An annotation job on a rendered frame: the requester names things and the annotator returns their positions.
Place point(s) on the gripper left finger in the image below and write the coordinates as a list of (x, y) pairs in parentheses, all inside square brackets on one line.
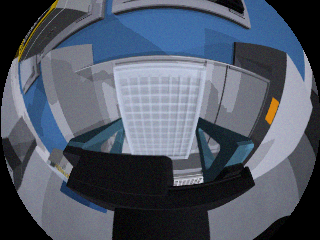
[(92, 140)]

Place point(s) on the blue flat mat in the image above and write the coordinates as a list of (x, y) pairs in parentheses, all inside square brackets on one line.
[(164, 31)]

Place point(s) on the blue open-top tray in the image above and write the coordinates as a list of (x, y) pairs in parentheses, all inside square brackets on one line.
[(64, 189)]

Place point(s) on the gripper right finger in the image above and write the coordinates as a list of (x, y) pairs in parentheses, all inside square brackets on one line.
[(234, 148)]

